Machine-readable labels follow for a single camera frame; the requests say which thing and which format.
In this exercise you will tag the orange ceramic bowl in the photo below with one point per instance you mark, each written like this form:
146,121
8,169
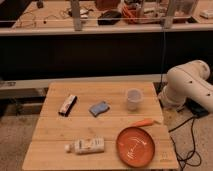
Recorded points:
135,147

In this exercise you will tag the orange carrot toy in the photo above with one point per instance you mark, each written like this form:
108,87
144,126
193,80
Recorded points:
145,122

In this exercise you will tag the grey metal post left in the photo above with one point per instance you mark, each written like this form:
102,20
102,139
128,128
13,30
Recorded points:
75,7

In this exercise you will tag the translucent plastic cup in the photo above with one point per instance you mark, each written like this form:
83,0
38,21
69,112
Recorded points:
134,98

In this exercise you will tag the wooden workbench in background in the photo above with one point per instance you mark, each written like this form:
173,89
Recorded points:
60,17

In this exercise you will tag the white plastic bottle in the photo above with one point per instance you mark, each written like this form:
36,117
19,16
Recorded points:
86,146

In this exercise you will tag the blue sponge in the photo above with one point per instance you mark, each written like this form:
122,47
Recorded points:
99,108

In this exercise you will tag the grey metal post right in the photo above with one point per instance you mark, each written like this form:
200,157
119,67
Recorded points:
168,19

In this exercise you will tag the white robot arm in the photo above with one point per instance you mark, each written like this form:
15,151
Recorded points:
188,80

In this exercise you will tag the grey metal post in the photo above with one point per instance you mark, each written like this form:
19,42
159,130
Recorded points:
75,7
168,19

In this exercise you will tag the black pouch on bench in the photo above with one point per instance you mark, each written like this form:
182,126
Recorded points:
109,18

